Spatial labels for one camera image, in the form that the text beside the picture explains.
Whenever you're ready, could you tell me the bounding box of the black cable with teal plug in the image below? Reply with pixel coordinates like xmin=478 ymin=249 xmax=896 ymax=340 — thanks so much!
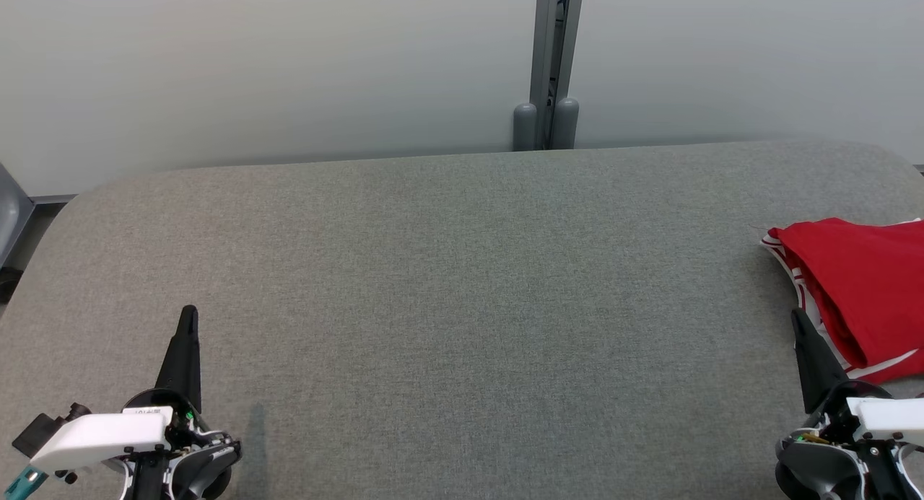
xmin=4 ymin=465 xmax=48 ymax=500

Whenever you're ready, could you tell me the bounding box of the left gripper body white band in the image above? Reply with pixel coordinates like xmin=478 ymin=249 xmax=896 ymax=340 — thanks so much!
xmin=29 ymin=388 xmax=243 ymax=500

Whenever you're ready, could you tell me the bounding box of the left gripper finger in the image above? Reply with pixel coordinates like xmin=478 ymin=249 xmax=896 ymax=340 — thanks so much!
xmin=155 ymin=305 xmax=203 ymax=414

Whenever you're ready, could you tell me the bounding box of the grey metal partition post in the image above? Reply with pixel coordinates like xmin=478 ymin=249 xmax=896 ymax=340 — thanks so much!
xmin=529 ymin=0 xmax=585 ymax=149

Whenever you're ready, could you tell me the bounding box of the grey rounded post foot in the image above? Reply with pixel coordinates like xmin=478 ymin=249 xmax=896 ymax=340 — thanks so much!
xmin=513 ymin=102 xmax=539 ymax=152
xmin=553 ymin=97 xmax=580 ymax=149

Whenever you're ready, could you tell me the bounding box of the grey curved panel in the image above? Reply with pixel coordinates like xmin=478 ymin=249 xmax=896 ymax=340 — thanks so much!
xmin=0 ymin=162 xmax=35 ymax=270

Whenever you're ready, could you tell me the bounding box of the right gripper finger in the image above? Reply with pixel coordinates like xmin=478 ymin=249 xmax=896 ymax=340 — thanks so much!
xmin=790 ymin=309 xmax=851 ymax=414

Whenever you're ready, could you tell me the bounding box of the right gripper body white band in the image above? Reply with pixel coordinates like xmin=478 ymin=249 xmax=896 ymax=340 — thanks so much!
xmin=775 ymin=381 xmax=924 ymax=500

